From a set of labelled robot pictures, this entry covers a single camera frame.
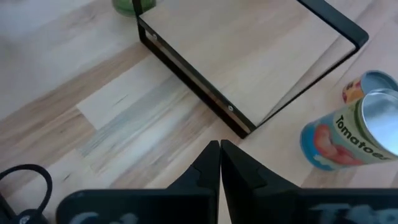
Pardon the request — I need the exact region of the blue Tomatoes labelled tin can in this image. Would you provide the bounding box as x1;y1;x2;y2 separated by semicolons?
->
300;88;398;172

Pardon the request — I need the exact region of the short yellow Pineapple Rings can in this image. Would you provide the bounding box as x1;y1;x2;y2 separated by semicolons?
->
341;70;398;105

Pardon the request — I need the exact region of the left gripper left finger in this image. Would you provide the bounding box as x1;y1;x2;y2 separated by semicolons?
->
167;140;221;224

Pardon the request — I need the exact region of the wooden shelf black metal frame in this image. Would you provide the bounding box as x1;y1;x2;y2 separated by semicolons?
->
132;0;370;140

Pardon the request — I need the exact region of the olive green tin can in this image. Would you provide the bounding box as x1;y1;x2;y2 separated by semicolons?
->
111;0;157;18

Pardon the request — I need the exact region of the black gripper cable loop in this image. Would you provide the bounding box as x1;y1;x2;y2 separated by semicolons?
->
0;164;53;224

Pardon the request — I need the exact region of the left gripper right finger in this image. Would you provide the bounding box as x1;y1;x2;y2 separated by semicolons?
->
221;139;301;224

